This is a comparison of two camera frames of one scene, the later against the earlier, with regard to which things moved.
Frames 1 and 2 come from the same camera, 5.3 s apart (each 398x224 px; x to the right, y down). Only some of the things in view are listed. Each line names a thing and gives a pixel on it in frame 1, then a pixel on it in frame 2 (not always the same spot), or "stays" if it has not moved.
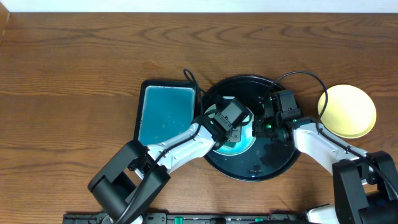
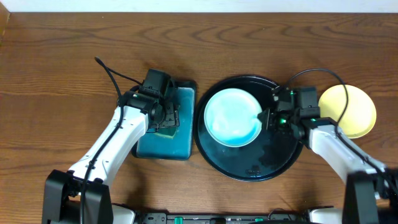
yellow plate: [350, 111] stays
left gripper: [234, 135] to [171, 116]
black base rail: [194, 218] stays
